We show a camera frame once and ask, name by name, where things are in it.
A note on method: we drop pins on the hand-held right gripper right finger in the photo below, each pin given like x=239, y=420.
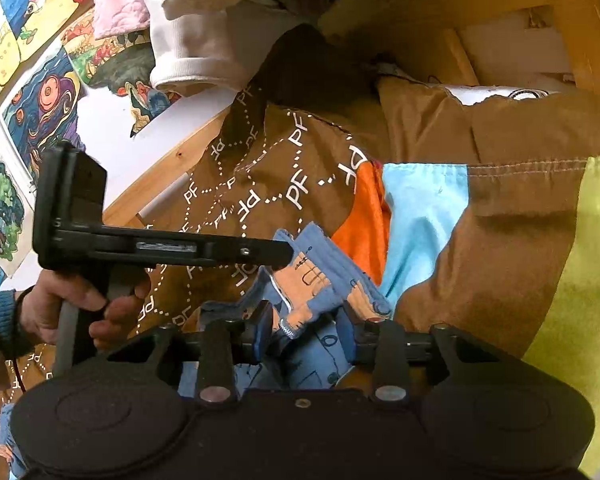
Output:
x=345, y=335

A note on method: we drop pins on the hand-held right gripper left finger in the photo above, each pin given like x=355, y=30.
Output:
x=264, y=327

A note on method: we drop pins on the person's left forearm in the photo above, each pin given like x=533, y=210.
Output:
x=0, y=312

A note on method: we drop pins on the row of colourful wall drawings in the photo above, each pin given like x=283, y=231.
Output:
x=45, y=100

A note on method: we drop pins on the pink quilted garment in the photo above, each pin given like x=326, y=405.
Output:
x=120, y=0

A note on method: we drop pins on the wooden bed frame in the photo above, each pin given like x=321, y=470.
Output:
x=480, y=0

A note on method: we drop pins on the white sleeve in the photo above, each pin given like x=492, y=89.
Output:
x=195, y=50

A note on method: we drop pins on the blue printed pants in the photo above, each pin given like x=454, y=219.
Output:
x=325, y=275

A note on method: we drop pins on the brown patterned striped blanket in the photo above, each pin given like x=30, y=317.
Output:
x=505, y=220

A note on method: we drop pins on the white printed cloth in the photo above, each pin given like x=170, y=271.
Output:
x=500, y=95

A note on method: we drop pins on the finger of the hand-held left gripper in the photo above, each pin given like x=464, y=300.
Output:
x=260, y=252

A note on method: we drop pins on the colourful floral cloth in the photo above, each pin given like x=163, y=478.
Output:
x=125, y=70

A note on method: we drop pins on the person's left hand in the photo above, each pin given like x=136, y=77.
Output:
x=42, y=305

